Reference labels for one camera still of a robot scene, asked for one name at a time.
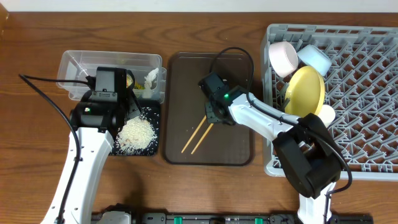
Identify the clear plastic waste bin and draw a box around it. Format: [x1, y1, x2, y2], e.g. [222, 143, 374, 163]
[57, 50, 167, 104]

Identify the grey dishwasher rack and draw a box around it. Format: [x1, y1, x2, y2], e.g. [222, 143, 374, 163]
[261, 24, 397, 181]

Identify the light blue bowl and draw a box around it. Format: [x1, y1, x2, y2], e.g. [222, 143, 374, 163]
[297, 45, 332, 77]

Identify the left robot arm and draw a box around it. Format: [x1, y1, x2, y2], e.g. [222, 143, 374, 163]
[43, 67, 142, 223]

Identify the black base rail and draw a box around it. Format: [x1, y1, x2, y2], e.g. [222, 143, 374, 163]
[91, 203, 374, 224]

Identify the black waste tray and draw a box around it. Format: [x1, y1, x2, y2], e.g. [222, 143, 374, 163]
[108, 98, 162, 157]

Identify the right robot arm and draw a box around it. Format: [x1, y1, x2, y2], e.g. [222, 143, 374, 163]
[198, 72, 343, 223]

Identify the dark brown serving tray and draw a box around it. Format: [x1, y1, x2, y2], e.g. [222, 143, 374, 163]
[162, 52, 254, 166]

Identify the white cup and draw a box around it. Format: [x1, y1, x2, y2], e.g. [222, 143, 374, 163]
[318, 105, 336, 128]

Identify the pile of rice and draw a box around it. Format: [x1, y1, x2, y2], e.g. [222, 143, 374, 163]
[115, 107, 159, 156]

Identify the green red snack wrapper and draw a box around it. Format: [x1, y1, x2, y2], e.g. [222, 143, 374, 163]
[126, 75, 144, 90]

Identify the yellow plate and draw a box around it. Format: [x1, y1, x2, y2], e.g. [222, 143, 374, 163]
[284, 66, 325, 117]

